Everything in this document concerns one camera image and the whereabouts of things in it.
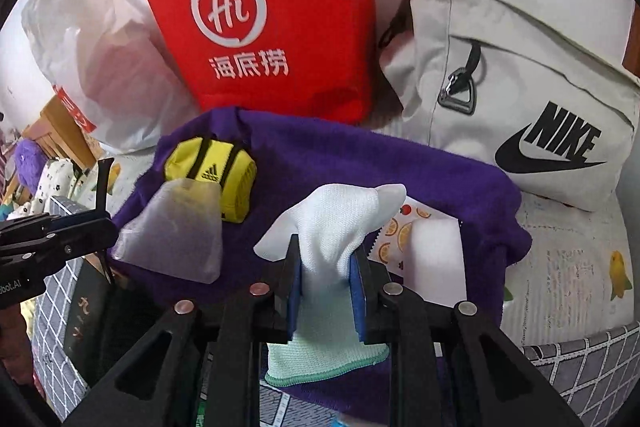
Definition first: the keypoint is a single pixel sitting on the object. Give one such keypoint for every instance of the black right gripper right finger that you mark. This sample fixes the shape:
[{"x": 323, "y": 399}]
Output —
[{"x": 448, "y": 362}]

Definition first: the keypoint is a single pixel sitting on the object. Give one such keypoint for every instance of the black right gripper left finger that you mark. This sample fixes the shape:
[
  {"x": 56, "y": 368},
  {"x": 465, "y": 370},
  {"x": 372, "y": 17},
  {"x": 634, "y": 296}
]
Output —
[{"x": 200, "y": 366}]

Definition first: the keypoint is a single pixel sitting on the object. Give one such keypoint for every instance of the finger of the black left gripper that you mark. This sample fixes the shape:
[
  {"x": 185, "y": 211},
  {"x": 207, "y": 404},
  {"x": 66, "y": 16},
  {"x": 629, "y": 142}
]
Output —
[{"x": 44, "y": 243}]

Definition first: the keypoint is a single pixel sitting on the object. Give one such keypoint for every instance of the fruit print sachet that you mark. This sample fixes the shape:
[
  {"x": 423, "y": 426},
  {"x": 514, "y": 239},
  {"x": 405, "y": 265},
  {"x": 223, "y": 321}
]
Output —
[{"x": 423, "y": 247}]

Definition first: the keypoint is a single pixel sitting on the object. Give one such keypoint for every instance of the translucent plastic bag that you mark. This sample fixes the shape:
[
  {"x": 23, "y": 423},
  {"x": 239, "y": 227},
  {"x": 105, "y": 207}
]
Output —
[{"x": 179, "y": 233}]

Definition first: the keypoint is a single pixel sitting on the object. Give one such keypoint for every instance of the yellow adidas mini bag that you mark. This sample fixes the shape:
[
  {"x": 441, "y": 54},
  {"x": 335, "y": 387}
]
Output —
[{"x": 206, "y": 159}]

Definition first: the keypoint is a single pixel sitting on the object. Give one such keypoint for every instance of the dotted white pillow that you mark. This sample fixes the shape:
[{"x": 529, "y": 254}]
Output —
[{"x": 58, "y": 179}]

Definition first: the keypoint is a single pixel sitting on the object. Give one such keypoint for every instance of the purple plush toy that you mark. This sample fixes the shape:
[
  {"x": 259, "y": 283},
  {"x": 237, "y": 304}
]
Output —
[{"x": 29, "y": 164}]

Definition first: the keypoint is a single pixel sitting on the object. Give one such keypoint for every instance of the dark green tea tin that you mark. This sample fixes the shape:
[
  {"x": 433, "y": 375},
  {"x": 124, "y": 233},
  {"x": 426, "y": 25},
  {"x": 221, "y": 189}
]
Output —
[{"x": 90, "y": 340}]

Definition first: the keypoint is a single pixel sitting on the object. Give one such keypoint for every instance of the wooden bed headboard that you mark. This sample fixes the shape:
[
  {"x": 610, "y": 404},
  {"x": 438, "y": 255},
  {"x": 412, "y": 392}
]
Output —
[{"x": 59, "y": 136}]

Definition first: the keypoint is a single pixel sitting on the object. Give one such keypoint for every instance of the grey checked blanket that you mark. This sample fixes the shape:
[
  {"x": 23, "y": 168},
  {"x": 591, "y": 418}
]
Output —
[{"x": 590, "y": 366}]

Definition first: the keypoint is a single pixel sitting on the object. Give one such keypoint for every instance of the white Miniso plastic bag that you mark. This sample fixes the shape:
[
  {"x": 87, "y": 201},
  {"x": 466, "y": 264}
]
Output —
[{"x": 106, "y": 61}]

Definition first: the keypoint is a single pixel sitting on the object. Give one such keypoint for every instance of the purple towel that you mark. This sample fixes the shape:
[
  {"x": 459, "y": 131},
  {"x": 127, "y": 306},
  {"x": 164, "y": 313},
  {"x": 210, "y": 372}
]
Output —
[{"x": 296, "y": 155}]

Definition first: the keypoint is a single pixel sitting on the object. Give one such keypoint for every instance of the beige Nike pouch bag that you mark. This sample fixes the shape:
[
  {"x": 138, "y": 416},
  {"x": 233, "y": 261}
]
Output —
[{"x": 495, "y": 81}]

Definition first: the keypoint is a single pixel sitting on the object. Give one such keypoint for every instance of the red Haidilao paper bag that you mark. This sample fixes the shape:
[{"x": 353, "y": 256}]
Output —
[{"x": 311, "y": 58}]

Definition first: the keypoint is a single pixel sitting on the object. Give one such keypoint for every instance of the brown wooden door frame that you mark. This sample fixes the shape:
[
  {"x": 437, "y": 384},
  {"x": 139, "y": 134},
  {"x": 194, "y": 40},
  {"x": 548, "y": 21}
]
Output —
[{"x": 631, "y": 59}]

